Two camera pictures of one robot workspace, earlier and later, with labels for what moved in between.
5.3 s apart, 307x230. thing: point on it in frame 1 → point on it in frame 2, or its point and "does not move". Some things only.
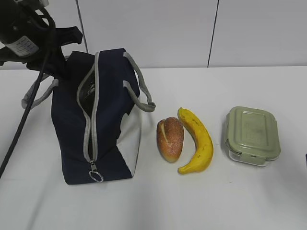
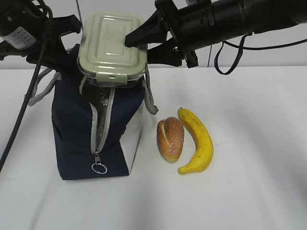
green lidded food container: x=252 y=136 → x=104 y=59
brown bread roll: x=170 y=134 does not move
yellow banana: x=202 y=138 does not move
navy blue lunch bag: x=26 y=99 → x=97 y=127
